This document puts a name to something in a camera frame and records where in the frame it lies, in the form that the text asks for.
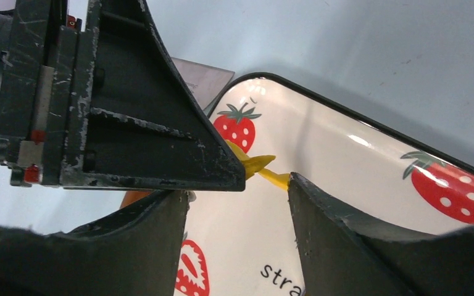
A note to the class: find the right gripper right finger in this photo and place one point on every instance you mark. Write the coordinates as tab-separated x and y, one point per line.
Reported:
345	251

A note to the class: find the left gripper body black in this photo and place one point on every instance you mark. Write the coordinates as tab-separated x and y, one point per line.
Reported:
43	95

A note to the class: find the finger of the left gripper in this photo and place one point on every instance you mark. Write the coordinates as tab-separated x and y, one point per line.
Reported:
132	121

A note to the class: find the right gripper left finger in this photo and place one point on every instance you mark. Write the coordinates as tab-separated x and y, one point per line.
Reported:
133	251

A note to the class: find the metal scraper wooden handle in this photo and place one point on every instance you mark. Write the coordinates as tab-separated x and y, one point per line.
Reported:
204	81

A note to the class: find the yellow dough trim scrap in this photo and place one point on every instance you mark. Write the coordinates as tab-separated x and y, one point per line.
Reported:
258	165

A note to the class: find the strawberry pattern white tray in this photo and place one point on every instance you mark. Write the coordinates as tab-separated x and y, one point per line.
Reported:
243	243

